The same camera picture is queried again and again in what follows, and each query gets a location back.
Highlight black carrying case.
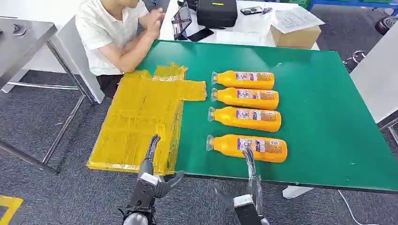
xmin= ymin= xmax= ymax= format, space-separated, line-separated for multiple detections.
xmin=196 ymin=0 xmax=238 ymax=29

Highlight green table mat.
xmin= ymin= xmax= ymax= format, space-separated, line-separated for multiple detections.
xmin=136 ymin=40 xmax=398 ymax=193

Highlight black wheel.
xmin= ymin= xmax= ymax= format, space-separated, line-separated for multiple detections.
xmin=375 ymin=16 xmax=398 ymax=35

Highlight white cable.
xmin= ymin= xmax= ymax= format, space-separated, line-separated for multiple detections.
xmin=337 ymin=189 xmax=380 ymax=225

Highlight yellow floor tape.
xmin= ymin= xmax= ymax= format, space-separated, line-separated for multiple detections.
xmin=0 ymin=195 xmax=24 ymax=225

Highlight metal chair base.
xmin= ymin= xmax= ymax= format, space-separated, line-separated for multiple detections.
xmin=343 ymin=50 xmax=369 ymax=66

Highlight grey board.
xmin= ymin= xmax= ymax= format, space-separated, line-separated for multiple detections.
xmin=56 ymin=15 xmax=106 ymax=105

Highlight black tablet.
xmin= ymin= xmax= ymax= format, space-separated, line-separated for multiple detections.
xmin=171 ymin=5 xmax=193 ymax=41

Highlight cardboard box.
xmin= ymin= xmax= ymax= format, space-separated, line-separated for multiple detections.
xmin=269 ymin=24 xmax=322 ymax=50

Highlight black phone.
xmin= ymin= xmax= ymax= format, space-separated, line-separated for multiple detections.
xmin=240 ymin=6 xmax=264 ymax=16
xmin=187 ymin=28 xmax=214 ymax=43

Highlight person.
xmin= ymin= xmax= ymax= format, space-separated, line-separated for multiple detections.
xmin=75 ymin=0 xmax=166 ymax=99

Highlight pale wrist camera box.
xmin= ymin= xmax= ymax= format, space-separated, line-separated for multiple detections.
xmin=233 ymin=195 xmax=253 ymax=208
xmin=137 ymin=172 xmax=160 ymax=188

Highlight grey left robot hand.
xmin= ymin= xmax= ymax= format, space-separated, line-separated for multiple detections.
xmin=119 ymin=134 xmax=186 ymax=216

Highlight grey table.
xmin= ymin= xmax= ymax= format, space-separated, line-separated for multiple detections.
xmin=350 ymin=22 xmax=398 ymax=147

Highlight white paper sheets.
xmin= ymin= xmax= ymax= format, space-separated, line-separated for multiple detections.
xmin=271 ymin=7 xmax=326 ymax=34

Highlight yellow plastic sheet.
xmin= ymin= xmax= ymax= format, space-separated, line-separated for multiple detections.
xmin=86 ymin=63 xmax=208 ymax=176

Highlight orange drink bottle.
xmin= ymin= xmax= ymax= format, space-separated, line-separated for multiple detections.
xmin=211 ymin=87 xmax=280 ymax=111
xmin=205 ymin=134 xmax=288 ymax=164
xmin=211 ymin=70 xmax=275 ymax=90
xmin=207 ymin=106 xmax=282 ymax=133

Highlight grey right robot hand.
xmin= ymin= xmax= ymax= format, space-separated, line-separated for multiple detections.
xmin=214 ymin=147 xmax=264 ymax=225

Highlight white table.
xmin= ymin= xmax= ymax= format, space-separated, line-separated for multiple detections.
xmin=158 ymin=0 xmax=321 ymax=51

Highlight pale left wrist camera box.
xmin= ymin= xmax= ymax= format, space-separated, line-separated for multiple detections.
xmin=137 ymin=172 xmax=160 ymax=188

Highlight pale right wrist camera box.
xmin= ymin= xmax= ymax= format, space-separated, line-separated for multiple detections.
xmin=233 ymin=195 xmax=253 ymax=208

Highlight white table foot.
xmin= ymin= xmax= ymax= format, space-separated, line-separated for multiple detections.
xmin=282 ymin=186 xmax=314 ymax=199

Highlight steel table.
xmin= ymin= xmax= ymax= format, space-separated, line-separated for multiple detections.
xmin=0 ymin=17 xmax=86 ymax=174

